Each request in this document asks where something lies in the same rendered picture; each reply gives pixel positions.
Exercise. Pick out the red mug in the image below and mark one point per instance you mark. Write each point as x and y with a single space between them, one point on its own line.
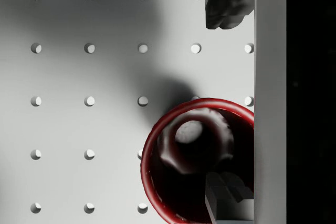
168 182

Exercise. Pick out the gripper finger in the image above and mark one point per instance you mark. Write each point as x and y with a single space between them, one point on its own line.
225 192
228 1

